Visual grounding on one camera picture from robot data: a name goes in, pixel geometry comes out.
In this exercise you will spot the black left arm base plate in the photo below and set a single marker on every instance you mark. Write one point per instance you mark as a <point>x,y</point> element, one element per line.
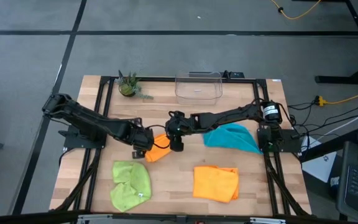
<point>73,143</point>

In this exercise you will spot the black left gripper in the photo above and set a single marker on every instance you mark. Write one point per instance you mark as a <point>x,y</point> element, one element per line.
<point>141,137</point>

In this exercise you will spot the orange microfiber towel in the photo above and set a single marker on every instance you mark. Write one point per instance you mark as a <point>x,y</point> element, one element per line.
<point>157,152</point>
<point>214,183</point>

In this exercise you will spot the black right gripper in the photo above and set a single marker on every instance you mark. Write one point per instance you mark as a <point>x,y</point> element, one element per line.
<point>179,126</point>

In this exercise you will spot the lime green microfiber towel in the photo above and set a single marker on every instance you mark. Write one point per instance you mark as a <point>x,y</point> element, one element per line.
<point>130,186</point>

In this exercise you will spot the clear plastic bin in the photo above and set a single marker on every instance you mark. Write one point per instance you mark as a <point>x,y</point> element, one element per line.
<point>197,87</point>

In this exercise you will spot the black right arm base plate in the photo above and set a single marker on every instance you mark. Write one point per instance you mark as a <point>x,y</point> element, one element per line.
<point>286,144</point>

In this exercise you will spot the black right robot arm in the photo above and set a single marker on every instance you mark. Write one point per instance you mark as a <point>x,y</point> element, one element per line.
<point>228,116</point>

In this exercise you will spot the black metal table frame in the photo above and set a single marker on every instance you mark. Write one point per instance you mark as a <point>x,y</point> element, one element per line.
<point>163,78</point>

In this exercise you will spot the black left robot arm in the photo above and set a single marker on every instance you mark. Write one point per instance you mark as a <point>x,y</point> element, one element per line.
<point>89,119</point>

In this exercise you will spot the teal microfiber towel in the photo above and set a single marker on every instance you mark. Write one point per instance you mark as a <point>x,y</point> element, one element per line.
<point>232,140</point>

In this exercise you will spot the white box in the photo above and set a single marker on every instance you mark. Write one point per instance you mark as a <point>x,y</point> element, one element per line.
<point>319,166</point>

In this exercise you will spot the small potted succulent plant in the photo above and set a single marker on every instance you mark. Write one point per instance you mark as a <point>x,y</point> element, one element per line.
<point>128,86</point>

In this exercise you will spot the black rail with silver brackets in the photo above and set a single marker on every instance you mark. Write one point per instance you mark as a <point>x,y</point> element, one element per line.
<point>26,217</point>

